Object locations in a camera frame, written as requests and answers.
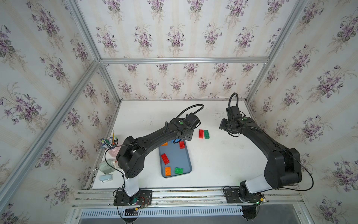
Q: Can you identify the green lego brick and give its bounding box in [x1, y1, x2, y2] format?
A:
[174, 168, 184, 175]
[204, 130, 210, 139]

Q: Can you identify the blue-grey plastic tray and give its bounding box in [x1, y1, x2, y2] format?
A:
[158, 140, 192, 178]

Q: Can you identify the long red lego brick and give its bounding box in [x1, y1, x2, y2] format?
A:
[161, 154, 170, 165]

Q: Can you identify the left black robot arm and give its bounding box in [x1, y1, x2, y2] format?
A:
[116, 113, 201, 197]

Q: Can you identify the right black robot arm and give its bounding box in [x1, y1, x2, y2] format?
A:
[219, 106, 302, 200]

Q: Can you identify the small red lego brick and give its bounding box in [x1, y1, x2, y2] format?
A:
[179, 141, 186, 149]

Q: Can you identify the pen cup with pens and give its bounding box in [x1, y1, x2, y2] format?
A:
[100, 131, 119, 158]

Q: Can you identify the pale blue small box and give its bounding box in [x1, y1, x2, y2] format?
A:
[99, 174, 113, 183]

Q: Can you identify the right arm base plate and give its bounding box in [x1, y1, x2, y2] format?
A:
[223, 186, 263, 204]

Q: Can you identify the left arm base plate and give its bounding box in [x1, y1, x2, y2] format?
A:
[113, 189, 153, 207]

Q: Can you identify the aluminium rail frame front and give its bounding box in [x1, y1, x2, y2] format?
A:
[64, 184, 314, 224]

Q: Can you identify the white slotted cable duct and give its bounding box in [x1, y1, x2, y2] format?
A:
[80, 206, 243, 219]

